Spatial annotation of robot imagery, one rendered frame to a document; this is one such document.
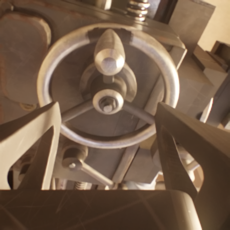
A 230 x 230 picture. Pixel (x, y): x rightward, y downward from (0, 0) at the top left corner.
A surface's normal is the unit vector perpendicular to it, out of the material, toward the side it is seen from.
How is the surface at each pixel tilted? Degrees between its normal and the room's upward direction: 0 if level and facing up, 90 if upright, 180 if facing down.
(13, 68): 90
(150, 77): 90
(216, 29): 90
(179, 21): 90
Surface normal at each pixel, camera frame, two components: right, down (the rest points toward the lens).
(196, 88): 0.01, 0.60
